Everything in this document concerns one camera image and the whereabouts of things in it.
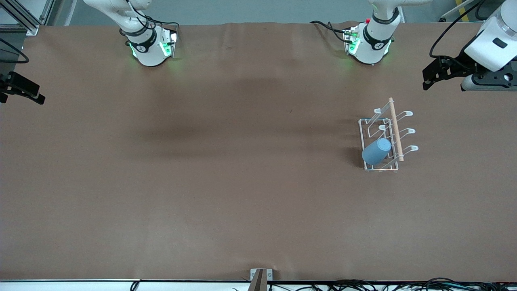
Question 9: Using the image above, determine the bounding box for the black right arm base cable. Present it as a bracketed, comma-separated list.
[143, 14, 180, 37]

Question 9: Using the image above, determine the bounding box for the camera mount post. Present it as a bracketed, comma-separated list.
[247, 269, 268, 291]

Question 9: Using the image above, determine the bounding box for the black left arm base cable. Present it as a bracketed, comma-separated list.
[310, 20, 350, 43]

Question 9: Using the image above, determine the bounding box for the brown table cover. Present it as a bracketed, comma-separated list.
[0, 21, 517, 282]

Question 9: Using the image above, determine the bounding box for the white wire cup holder rack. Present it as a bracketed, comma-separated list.
[358, 97, 419, 173]

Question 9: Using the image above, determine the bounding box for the silver metal bracket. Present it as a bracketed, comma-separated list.
[250, 268, 273, 282]

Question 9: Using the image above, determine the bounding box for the white slanted pole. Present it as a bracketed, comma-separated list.
[439, 0, 477, 23]

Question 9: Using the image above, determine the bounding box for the black cable bundle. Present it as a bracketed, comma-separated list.
[267, 277, 517, 291]

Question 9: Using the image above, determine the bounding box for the light blue plastic cup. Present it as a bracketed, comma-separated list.
[361, 138, 392, 165]

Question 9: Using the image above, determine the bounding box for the black arm base cable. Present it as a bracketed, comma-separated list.
[310, 20, 350, 43]
[143, 14, 180, 37]

